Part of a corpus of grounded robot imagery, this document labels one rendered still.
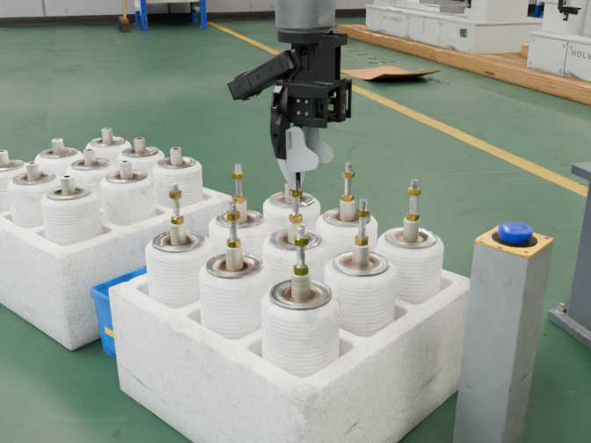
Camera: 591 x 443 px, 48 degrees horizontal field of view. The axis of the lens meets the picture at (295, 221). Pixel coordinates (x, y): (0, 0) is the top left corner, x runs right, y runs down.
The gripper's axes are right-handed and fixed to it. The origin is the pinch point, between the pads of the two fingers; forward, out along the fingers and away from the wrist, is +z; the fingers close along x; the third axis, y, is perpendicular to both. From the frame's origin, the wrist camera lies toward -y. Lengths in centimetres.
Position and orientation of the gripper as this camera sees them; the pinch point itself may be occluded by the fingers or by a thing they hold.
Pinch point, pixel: (291, 177)
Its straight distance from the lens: 92.6
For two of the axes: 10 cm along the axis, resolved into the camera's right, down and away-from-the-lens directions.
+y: 8.6, 1.9, -4.7
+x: 5.1, -3.2, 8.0
